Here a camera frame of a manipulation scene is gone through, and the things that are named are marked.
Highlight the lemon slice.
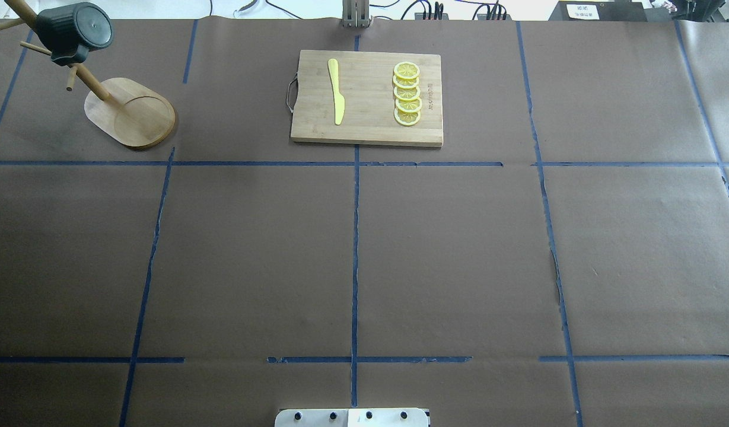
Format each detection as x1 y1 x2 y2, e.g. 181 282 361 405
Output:
393 87 421 101
392 75 419 90
392 60 421 81
393 108 421 126
394 97 423 114

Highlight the bamboo cutting board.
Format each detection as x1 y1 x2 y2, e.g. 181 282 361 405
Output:
290 50 444 148

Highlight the aluminium frame post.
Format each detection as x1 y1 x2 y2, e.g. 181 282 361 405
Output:
342 0 372 28

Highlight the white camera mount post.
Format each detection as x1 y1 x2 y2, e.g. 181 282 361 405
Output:
274 407 431 426

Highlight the blue mug yellow inside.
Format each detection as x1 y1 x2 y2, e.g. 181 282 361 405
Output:
34 2 114 66

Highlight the yellow plastic knife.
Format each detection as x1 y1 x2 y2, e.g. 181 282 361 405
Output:
328 58 345 125

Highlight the wooden cup storage rack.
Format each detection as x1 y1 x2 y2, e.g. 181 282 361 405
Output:
0 1 177 149

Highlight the black power adapter box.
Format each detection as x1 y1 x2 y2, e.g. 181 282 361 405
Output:
548 1 647 22

